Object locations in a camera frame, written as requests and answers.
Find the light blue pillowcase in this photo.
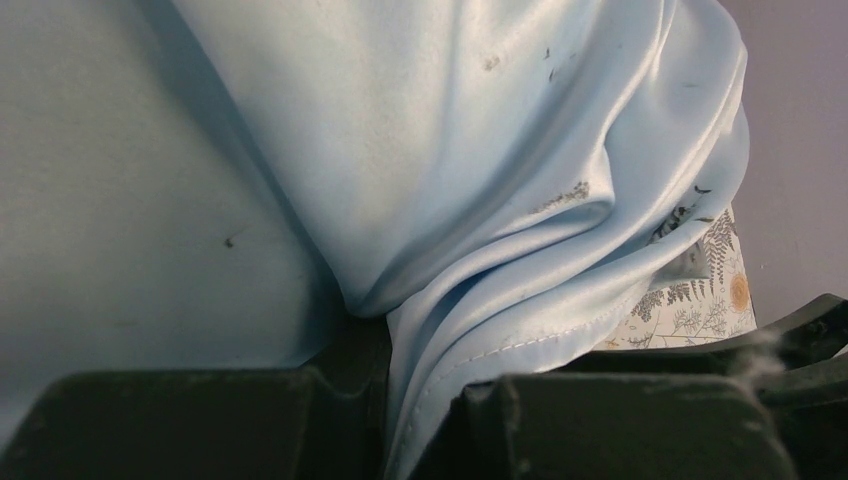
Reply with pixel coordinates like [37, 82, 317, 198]
[1, 1, 749, 479]

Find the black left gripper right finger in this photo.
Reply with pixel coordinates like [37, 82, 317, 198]
[413, 373, 797, 479]

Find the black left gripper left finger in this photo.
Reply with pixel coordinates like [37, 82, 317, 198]
[1, 321, 392, 479]

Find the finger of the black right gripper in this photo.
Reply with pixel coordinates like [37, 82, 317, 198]
[564, 294, 847, 479]

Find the floral patterned table mat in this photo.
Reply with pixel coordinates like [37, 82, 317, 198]
[595, 209, 756, 351]

